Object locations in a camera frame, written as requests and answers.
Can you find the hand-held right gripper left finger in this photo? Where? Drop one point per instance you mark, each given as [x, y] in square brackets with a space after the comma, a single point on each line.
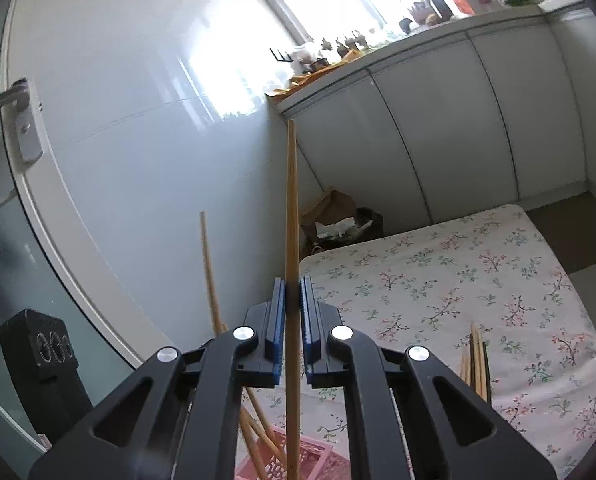
[276, 330]

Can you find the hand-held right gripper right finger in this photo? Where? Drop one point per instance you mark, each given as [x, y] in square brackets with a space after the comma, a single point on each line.
[308, 330]

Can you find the long bamboo chopstick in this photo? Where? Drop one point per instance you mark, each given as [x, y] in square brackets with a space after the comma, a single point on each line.
[210, 270]
[292, 210]
[253, 447]

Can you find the pink plastic basket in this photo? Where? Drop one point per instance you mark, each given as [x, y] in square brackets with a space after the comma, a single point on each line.
[315, 460]

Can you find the brown paper bag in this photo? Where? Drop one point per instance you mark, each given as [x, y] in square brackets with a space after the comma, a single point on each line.
[335, 205]

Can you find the floral tablecloth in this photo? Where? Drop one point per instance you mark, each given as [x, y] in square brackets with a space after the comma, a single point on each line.
[453, 285]

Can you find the light bamboo chopstick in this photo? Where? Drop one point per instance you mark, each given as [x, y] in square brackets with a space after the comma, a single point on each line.
[475, 355]
[465, 365]

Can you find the dark wooden chopstick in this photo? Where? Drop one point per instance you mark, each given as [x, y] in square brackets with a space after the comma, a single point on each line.
[486, 375]

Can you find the white kitchen cabinet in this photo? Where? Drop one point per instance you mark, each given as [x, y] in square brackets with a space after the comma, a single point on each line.
[453, 120]

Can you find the dark jar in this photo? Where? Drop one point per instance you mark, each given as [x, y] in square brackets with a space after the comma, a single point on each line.
[443, 6]

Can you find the green vegetable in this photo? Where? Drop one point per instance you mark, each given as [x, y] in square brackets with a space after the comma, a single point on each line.
[519, 1]

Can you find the glass door with white frame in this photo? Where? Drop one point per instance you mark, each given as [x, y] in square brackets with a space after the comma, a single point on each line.
[7, 240]

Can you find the black wall hook rack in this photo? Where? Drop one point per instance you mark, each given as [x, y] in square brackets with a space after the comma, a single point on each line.
[280, 55]

